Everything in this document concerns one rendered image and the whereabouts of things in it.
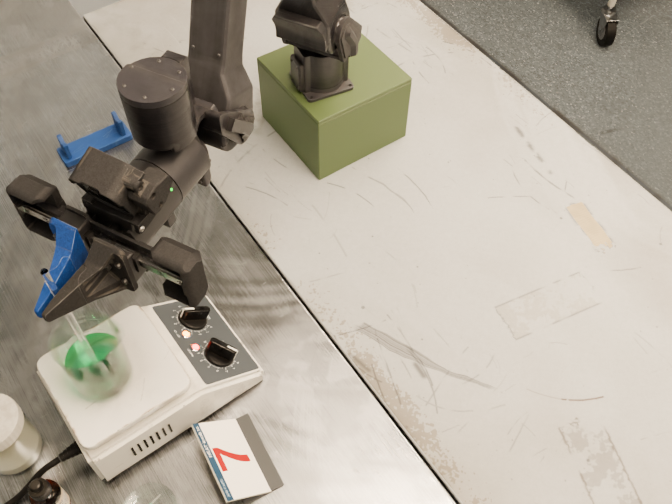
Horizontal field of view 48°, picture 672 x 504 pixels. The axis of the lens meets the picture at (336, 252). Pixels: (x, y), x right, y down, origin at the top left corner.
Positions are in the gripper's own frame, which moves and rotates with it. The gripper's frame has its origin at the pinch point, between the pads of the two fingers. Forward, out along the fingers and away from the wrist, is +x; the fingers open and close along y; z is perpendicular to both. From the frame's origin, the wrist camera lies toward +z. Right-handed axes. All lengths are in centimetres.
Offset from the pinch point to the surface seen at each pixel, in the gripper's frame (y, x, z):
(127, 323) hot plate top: -2.7, -5.3, -17.1
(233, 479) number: 14.5, 2.3, -22.9
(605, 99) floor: 31, -178, -116
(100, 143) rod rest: -27.4, -29.7, -25.1
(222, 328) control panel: 4.4, -11.7, -22.5
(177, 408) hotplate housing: 6.5, -0.5, -19.4
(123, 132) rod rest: -25.4, -32.5, -24.5
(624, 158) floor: 43, -156, -116
